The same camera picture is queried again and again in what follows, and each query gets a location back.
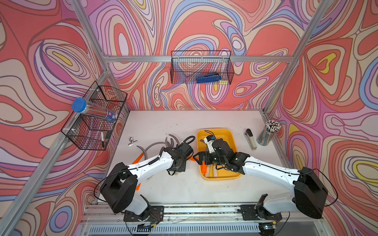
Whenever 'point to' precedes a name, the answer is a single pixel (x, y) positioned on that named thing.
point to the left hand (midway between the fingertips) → (181, 168)
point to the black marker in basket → (102, 139)
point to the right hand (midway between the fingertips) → (200, 160)
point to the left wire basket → (96, 120)
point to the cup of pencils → (265, 135)
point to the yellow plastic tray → (226, 134)
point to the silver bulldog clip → (131, 139)
